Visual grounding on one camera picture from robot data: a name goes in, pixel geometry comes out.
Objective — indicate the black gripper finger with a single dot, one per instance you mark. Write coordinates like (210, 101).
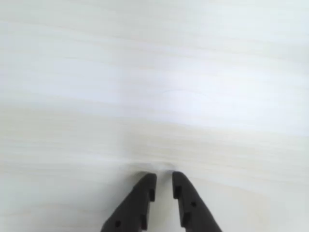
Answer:
(131, 210)
(193, 215)

